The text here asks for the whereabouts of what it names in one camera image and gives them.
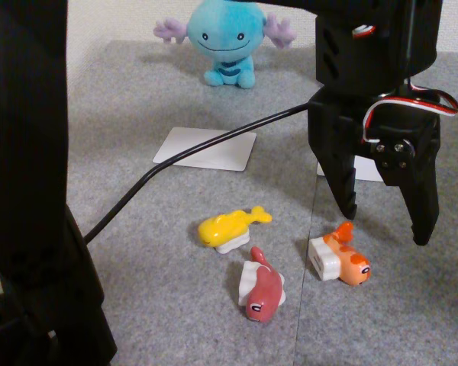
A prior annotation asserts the grey carpet tile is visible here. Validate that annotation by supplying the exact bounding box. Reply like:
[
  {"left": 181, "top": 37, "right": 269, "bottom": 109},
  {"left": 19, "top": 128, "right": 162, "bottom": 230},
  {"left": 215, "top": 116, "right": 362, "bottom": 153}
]
[
  {"left": 295, "top": 48, "right": 458, "bottom": 366},
  {"left": 0, "top": 40, "right": 331, "bottom": 366}
]

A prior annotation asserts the yellow egg sushi toy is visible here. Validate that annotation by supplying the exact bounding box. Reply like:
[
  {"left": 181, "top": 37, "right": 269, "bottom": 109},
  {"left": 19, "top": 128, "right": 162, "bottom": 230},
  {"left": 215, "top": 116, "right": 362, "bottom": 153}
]
[{"left": 197, "top": 205, "right": 273, "bottom": 255}]

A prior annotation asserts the orange shrimp sushi toy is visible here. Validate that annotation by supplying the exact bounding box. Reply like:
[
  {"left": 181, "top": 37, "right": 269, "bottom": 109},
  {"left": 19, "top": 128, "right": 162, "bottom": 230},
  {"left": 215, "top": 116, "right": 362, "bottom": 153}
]
[{"left": 308, "top": 220, "right": 371, "bottom": 287}]

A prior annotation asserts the white card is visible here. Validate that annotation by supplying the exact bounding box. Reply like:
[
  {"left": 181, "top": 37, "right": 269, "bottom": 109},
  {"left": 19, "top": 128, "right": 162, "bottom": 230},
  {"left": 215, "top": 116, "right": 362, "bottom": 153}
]
[
  {"left": 152, "top": 127, "right": 258, "bottom": 172},
  {"left": 316, "top": 154, "right": 385, "bottom": 183}
]

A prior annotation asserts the red white servo wire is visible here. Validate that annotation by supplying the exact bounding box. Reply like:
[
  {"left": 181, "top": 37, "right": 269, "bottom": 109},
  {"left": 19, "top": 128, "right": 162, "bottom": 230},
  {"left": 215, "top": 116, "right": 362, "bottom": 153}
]
[{"left": 353, "top": 22, "right": 458, "bottom": 145}]

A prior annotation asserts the black cable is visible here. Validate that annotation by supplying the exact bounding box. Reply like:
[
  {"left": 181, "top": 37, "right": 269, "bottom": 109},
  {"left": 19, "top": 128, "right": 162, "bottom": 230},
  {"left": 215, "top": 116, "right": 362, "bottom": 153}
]
[{"left": 82, "top": 101, "right": 312, "bottom": 243}]

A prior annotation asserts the red tuna sushi toy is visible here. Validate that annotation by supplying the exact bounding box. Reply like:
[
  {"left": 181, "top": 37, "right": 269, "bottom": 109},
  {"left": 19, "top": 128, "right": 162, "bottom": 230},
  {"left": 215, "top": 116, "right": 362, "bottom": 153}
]
[{"left": 237, "top": 246, "right": 288, "bottom": 324}]

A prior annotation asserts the blue Wooper plush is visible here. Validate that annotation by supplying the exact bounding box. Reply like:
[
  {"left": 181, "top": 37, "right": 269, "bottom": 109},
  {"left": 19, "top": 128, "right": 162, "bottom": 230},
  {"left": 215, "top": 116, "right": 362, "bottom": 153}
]
[{"left": 154, "top": 0, "right": 298, "bottom": 89}]

